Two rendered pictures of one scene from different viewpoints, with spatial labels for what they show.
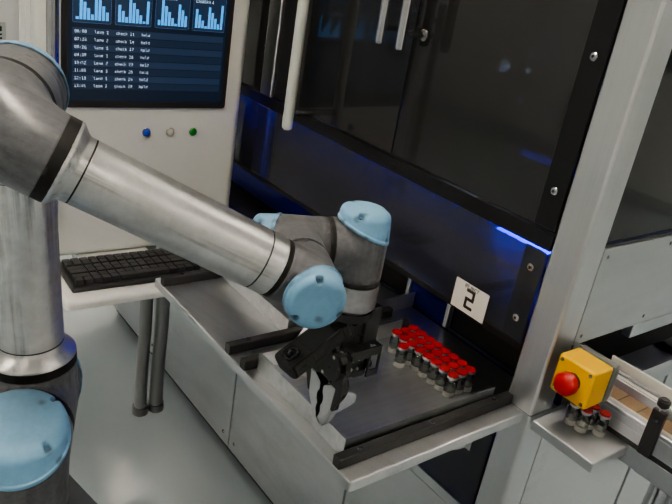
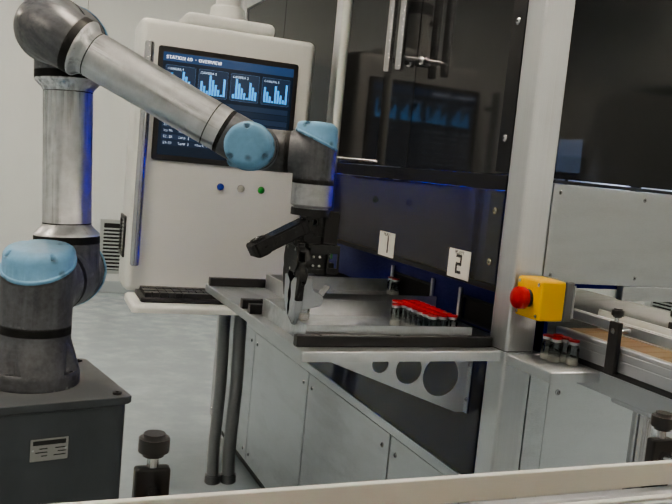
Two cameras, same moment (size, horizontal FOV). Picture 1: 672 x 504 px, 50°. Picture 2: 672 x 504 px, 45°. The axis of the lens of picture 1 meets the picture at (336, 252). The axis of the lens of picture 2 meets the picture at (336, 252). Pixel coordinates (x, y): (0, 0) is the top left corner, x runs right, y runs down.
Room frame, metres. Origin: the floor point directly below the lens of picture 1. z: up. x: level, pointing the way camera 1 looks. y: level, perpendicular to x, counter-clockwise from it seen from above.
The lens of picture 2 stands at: (-0.42, -0.51, 1.19)
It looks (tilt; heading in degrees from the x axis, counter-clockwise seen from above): 6 degrees down; 17
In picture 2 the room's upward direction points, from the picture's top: 5 degrees clockwise
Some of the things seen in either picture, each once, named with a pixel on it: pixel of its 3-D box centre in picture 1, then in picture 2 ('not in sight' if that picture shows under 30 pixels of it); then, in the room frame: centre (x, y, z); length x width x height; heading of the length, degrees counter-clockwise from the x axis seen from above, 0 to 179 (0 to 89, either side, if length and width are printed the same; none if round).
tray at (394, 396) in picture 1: (376, 378); (363, 320); (1.10, -0.11, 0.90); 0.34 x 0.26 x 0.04; 130
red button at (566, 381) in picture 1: (567, 383); (522, 297); (1.03, -0.42, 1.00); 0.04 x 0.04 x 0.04; 40
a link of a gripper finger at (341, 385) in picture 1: (335, 383); (299, 275); (0.91, -0.03, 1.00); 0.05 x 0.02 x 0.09; 41
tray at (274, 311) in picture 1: (319, 285); (348, 292); (1.43, 0.02, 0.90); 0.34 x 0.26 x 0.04; 130
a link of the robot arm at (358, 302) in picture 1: (350, 291); (311, 197); (0.95, -0.03, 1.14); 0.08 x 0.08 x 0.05
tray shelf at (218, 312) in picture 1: (337, 339); (348, 316); (1.26, -0.03, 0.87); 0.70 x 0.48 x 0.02; 40
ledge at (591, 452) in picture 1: (583, 434); (558, 367); (1.08, -0.49, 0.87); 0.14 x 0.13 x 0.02; 130
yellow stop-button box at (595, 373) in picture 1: (583, 377); (543, 298); (1.06, -0.45, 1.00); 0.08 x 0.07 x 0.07; 130
